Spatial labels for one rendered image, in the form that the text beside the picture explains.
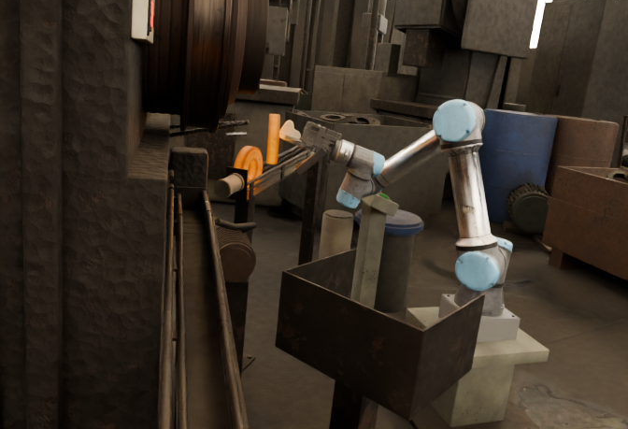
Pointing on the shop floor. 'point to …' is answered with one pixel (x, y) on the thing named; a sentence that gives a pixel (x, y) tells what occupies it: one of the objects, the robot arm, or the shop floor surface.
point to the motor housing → (236, 280)
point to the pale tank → (308, 26)
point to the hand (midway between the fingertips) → (273, 133)
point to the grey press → (459, 30)
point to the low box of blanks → (589, 220)
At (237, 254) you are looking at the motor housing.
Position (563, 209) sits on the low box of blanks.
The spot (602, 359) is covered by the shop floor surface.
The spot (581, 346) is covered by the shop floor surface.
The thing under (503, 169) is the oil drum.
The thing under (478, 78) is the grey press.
